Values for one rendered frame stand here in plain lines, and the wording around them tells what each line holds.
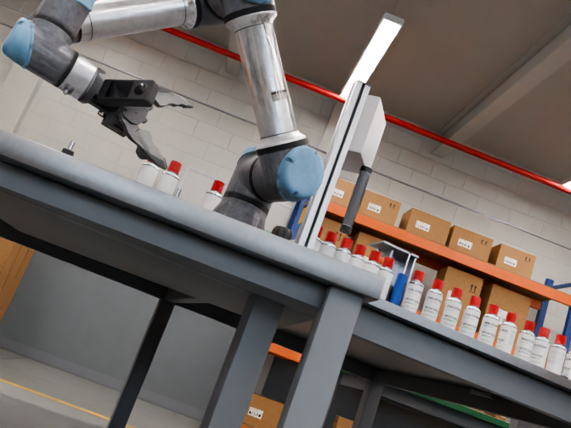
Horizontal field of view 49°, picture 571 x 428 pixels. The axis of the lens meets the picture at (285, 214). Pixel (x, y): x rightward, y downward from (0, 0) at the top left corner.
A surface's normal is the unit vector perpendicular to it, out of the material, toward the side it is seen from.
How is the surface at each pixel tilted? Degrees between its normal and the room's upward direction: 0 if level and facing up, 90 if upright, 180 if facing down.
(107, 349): 90
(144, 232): 90
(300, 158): 95
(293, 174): 95
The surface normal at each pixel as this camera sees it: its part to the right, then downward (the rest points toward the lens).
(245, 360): 0.32, -0.14
